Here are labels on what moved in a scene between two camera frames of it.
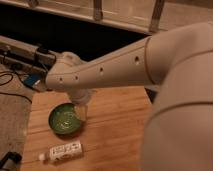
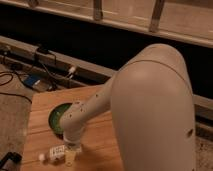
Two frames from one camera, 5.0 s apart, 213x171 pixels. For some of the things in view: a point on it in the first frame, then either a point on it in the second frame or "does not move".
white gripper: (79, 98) -> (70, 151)
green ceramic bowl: (64, 120) does not move
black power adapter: (43, 49) does not move
